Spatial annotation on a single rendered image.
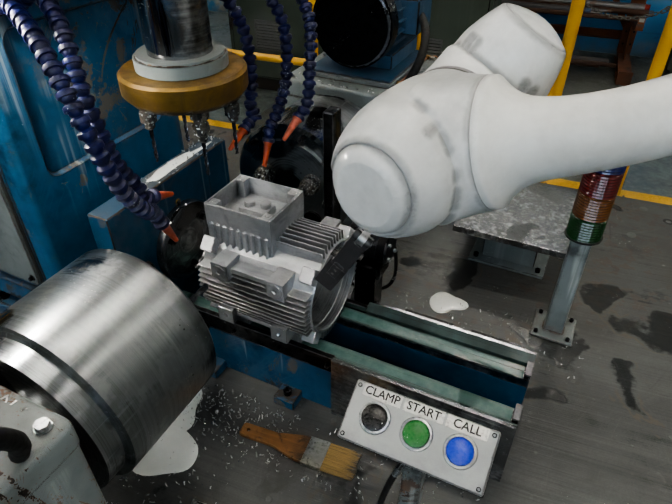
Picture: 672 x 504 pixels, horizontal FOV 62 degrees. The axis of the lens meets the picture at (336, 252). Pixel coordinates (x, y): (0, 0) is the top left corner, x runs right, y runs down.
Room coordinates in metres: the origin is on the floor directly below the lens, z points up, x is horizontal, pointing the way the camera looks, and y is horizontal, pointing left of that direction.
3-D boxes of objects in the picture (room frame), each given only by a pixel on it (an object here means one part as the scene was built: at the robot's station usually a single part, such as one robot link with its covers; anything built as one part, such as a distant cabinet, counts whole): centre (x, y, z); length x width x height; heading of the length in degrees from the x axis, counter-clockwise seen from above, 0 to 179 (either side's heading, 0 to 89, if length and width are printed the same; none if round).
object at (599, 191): (0.81, -0.44, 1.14); 0.06 x 0.06 x 0.04
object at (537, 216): (1.07, -0.42, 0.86); 0.27 x 0.24 x 0.12; 154
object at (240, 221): (0.75, 0.13, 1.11); 0.12 x 0.11 x 0.07; 63
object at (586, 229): (0.81, -0.44, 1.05); 0.06 x 0.06 x 0.04
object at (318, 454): (0.53, 0.06, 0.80); 0.21 x 0.05 x 0.01; 70
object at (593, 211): (0.81, -0.44, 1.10); 0.06 x 0.06 x 0.04
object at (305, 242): (0.73, 0.09, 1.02); 0.20 x 0.19 x 0.19; 63
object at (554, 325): (0.81, -0.44, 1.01); 0.08 x 0.08 x 0.42; 64
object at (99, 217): (0.84, 0.32, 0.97); 0.30 x 0.11 x 0.34; 154
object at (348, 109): (1.07, 0.04, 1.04); 0.41 x 0.25 x 0.25; 154
